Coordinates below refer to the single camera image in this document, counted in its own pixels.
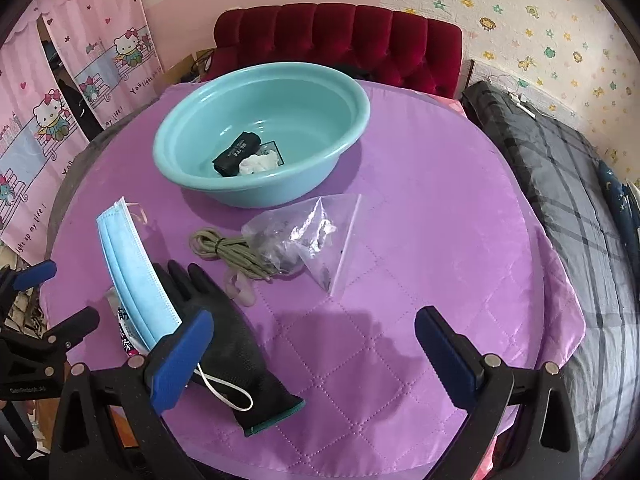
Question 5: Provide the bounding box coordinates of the white crumpled tissue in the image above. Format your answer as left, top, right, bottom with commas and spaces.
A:
237, 150, 281, 176

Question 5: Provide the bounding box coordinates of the white cable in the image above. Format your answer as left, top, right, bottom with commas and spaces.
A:
492, 77, 538, 118

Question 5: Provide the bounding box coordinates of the tangle of cables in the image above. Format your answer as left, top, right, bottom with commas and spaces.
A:
180, 50, 217, 86

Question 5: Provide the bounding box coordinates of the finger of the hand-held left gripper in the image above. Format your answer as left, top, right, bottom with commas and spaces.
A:
0, 259, 58, 313
30, 305, 101, 361

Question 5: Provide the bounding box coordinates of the grey plaid blanket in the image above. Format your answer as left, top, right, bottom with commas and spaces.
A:
460, 80, 640, 480

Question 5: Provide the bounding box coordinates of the clear plastic zip bag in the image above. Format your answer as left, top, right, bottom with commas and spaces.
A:
241, 193, 362, 293

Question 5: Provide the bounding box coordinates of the grey-green braided cord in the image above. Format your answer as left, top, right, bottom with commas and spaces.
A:
189, 228, 281, 281

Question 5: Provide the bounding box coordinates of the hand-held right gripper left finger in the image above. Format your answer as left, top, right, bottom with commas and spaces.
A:
49, 309, 216, 480

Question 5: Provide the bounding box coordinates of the translucent pink clip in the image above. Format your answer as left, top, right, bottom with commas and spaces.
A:
225, 269, 257, 308

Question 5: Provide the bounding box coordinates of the black work glove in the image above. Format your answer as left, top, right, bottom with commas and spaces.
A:
152, 260, 305, 437

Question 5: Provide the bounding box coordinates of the teal plastic basin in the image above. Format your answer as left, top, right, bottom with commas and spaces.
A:
152, 62, 371, 209

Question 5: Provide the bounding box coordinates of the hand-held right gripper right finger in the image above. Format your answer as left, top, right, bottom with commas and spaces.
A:
414, 306, 581, 480

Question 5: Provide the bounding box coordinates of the red tufted velvet sofa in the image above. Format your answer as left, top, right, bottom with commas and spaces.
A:
212, 2, 463, 100

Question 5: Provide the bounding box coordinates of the white printed packet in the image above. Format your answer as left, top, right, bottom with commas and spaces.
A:
105, 287, 151, 358

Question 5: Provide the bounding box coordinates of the dark blue star pillow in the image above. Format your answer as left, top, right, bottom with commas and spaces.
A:
597, 160, 640, 261

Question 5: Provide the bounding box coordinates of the black rolled cloth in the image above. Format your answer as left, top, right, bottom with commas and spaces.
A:
212, 131, 262, 178

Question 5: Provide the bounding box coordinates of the blue face mask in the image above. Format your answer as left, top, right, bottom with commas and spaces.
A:
96, 198, 253, 409

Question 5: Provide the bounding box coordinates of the pink cartoon curtain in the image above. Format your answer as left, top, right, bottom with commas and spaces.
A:
40, 0, 163, 131
0, 10, 108, 266

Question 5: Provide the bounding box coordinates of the small clear packet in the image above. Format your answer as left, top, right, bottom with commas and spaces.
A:
260, 139, 285, 166

